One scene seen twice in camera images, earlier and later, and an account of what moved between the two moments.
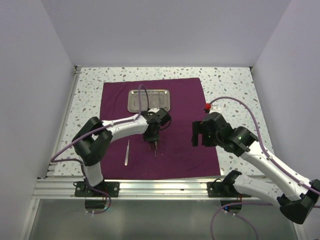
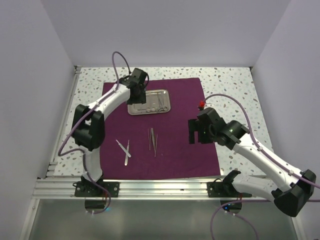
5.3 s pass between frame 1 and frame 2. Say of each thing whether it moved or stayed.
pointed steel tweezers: stayed
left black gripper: moved
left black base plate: stayed
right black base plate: stayed
